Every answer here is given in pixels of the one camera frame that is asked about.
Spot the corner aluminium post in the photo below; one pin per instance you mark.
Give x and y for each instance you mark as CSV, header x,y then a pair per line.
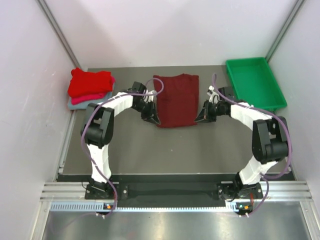
x,y
58,32
298,5

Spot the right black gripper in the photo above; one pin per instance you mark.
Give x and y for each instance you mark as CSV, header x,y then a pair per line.
x,y
205,113

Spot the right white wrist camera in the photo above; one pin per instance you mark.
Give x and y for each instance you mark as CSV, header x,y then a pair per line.
x,y
213,96

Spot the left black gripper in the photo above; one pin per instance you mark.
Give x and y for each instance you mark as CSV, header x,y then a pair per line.
x,y
152,110

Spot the folded grey blue t shirt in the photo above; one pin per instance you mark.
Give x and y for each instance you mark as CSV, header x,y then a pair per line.
x,y
80,106

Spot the left corner aluminium post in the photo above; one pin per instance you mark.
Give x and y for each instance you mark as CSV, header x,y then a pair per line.
x,y
58,32

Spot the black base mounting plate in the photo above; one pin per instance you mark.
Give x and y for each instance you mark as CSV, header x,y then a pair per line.
x,y
172,190

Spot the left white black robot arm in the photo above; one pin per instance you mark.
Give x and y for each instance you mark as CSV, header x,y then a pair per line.
x,y
98,130

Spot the green plastic bin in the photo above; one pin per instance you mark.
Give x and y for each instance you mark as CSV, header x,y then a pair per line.
x,y
253,81

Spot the aluminium frame rail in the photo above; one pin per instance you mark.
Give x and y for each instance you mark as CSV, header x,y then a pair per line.
x,y
279,191

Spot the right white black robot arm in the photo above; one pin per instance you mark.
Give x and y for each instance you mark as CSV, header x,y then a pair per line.
x,y
269,141

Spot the dark red t shirt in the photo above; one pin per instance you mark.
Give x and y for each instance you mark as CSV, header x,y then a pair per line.
x,y
177,104

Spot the slotted grey cable duct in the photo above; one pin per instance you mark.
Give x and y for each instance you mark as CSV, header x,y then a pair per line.
x,y
105,207

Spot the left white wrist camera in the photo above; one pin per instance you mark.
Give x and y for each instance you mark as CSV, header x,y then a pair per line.
x,y
149,96

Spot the folded bright red t shirt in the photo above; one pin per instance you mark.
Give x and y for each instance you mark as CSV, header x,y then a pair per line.
x,y
86,83

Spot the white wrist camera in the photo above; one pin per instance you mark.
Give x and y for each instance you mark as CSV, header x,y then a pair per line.
x,y
213,96
149,96

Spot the right corner aluminium post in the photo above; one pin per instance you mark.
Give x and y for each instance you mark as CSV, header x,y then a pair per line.
x,y
298,5

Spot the folded pink t shirt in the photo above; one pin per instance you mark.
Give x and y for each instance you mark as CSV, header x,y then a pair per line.
x,y
88,88

